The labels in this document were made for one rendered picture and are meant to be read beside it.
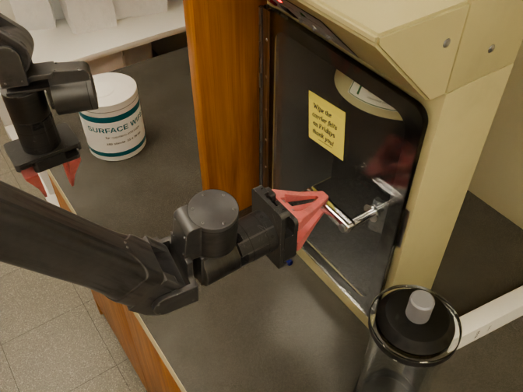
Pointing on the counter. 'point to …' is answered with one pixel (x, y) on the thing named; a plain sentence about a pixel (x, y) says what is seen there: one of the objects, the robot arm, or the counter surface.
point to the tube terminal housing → (448, 140)
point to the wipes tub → (114, 118)
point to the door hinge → (261, 80)
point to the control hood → (398, 36)
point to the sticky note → (327, 124)
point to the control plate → (313, 23)
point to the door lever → (345, 224)
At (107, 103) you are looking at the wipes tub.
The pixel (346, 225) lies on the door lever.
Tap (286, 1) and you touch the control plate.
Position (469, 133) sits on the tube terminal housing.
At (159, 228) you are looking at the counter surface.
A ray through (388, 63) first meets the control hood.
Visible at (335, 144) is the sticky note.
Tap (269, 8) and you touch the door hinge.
